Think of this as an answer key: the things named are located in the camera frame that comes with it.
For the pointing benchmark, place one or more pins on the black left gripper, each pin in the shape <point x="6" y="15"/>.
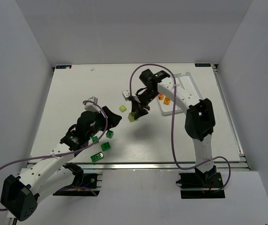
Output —
<point x="105" y="117"/>

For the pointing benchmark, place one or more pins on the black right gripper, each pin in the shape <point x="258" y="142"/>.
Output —
<point x="137" y="103"/>

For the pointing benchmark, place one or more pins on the light green square lego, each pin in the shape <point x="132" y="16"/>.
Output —
<point x="122" y="108"/>

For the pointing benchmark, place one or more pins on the yellow long lego brick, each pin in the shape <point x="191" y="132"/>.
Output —
<point x="167" y="101"/>

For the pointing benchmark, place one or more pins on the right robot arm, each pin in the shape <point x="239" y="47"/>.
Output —
<point x="199" y="121"/>

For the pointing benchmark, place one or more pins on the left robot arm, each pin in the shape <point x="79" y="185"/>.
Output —
<point x="22" y="194"/>

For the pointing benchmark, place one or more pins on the dark green square lego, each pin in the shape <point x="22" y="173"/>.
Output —
<point x="109" y="134"/>

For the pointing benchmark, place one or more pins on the green long lego brick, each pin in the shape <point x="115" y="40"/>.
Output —
<point x="96" y="157"/>

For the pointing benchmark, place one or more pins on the white divided sorting tray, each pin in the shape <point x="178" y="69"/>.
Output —
<point x="187" y="93"/>

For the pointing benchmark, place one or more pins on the blue label sticker right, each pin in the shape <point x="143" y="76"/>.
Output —
<point x="202" y="64"/>

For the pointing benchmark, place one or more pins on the blue label sticker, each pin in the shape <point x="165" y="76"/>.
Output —
<point x="63" y="66"/>
<point x="202" y="64"/>

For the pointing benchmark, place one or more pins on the blue label sticker left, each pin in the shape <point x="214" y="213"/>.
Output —
<point x="63" y="66"/>

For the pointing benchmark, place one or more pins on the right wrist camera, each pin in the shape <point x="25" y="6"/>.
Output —
<point x="127" y="96"/>

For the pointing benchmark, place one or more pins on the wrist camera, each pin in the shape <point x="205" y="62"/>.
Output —
<point x="127" y="96"/>
<point x="91" y="105"/>

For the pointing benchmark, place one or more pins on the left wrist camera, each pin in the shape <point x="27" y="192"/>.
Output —
<point x="91" y="105"/>

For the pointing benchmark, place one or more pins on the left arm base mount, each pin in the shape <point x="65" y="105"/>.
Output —
<point x="84" y="184"/>

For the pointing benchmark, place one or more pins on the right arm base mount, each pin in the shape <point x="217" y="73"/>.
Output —
<point x="191" y="187"/>

